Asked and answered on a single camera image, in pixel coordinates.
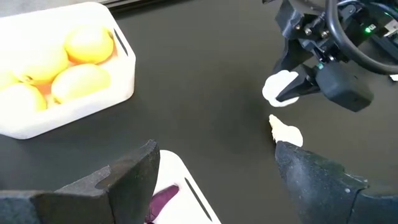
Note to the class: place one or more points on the yellow lemon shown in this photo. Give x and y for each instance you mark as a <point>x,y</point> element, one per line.
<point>40,62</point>

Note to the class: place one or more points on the white plush items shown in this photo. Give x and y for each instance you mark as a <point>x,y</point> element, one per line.
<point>273,87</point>

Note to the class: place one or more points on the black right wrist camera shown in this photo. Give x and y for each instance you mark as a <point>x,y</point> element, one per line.
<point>345,87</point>

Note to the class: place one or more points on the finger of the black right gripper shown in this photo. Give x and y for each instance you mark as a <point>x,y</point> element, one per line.
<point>306,84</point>
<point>290,57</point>

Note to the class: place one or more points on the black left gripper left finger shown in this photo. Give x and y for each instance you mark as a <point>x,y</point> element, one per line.
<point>124,186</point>

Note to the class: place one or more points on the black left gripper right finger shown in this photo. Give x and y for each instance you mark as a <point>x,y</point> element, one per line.
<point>317,186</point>

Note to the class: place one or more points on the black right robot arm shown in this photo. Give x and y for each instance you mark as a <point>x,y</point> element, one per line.
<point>385,46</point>

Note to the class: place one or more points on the white garlic bulb with stem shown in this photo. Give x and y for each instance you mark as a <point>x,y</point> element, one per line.
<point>287,133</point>

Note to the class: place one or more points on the purple eggplant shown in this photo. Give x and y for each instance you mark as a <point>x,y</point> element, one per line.
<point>161,200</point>

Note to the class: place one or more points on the white plastic basket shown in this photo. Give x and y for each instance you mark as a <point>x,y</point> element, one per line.
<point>124,77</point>
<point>174,168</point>

